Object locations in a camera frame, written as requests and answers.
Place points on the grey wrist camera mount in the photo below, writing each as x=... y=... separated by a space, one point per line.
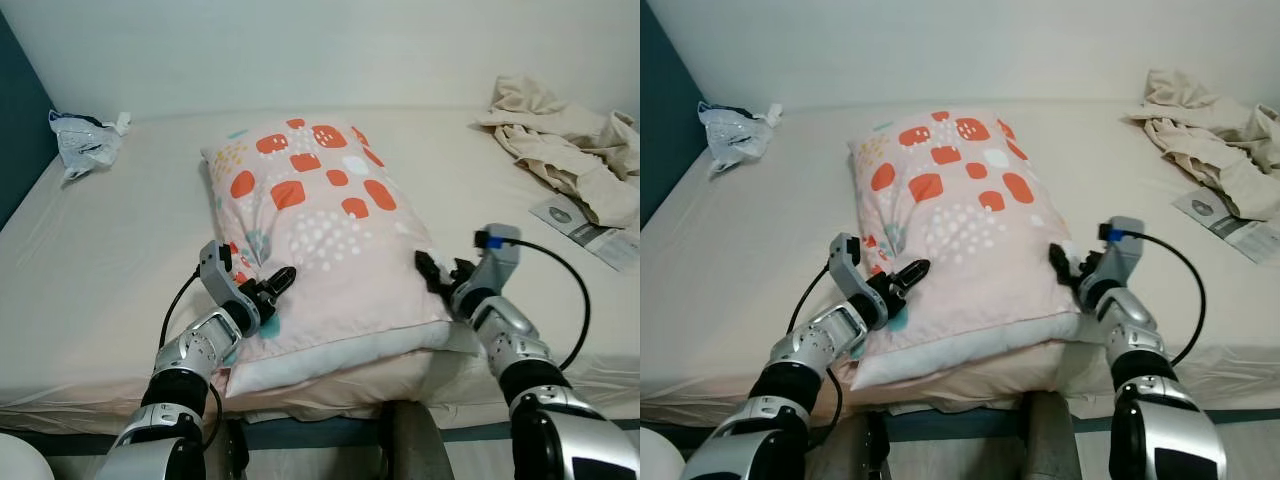
x=215 y=275
x=497 y=265
x=845 y=270
x=1122 y=262

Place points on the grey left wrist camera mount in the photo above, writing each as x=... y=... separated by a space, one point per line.
x=845 y=270
x=215 y=275

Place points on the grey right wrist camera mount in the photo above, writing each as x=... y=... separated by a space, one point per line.
x=497 y=265
x=1122 y=262

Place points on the crumpled clear plastic bag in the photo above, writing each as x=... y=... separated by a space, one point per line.
x=735 y=135
x=85 y=140

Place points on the pink pillow with orange patches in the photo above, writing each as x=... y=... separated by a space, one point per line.
x=320 y=230
x=950 y=220

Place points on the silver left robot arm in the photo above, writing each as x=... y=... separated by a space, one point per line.
x=195 y=350
x=820 y=345

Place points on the grey robot leg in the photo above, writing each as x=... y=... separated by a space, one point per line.
x=1050 y=440
x=420 y=445
x=865 y=450

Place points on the blue upholstered headboard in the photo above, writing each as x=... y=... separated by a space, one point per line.
x=20 y=130
x=660 y=120

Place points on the grey robot left leg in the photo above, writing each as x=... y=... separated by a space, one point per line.
x=865 y=450

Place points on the crumpled beige cloth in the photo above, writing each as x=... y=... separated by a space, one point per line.
x=1215 y=140
x=575 y=150

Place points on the grey printed paper leaflet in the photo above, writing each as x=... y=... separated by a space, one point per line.
x=1235 y=225
x=590 y=235

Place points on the grey robot right leg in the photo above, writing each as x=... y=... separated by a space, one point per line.
x=420 y=445
x=1050 y=440

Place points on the bed with white sheet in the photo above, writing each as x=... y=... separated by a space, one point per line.
x=100 y=270
x=740 y=270

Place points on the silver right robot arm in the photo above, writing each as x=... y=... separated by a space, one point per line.
x=520 y=350
x=1140 y=340

